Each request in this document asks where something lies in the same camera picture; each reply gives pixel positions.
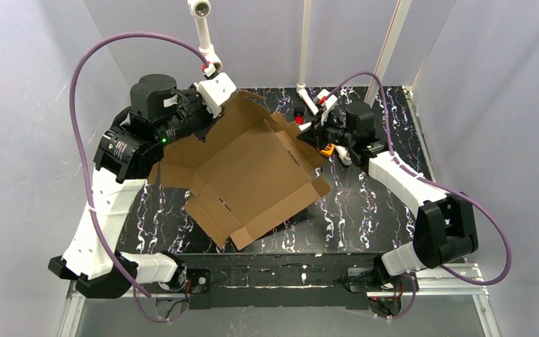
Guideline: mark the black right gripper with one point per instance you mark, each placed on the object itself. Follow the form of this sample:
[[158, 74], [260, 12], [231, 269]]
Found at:
[[318, 135]]

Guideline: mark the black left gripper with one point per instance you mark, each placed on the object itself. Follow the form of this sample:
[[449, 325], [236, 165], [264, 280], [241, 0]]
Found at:
[[202, 118]]

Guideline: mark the brown cardboard box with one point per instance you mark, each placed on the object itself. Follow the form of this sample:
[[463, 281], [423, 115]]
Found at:
[[251, 175]]

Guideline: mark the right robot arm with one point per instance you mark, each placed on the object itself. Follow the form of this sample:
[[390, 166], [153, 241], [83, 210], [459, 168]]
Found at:
[[445, 228]]

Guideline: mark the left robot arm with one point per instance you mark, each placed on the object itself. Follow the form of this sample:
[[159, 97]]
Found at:
[[158, 116]]

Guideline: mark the yellow tape measure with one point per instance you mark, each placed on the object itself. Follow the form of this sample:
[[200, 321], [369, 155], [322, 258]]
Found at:
[[328, 150]]

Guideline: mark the red black knob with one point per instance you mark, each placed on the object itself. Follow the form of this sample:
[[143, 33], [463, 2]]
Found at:
[[299, 115]]

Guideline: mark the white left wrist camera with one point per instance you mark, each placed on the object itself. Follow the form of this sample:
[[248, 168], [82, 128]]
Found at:
[[216, 90]]

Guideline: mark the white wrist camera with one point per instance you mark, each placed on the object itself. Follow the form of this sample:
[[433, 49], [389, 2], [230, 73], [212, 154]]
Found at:
[[216, 90], [325, 102]]

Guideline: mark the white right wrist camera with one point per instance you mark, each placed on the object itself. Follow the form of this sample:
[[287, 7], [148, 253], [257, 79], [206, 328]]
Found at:
[[325, 102]]

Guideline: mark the white PVC pipe frame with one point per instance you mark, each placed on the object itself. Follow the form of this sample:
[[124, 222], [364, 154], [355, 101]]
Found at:
[[200, 10]]

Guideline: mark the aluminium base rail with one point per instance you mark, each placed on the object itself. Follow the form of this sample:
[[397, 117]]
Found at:
[[460, 279]]

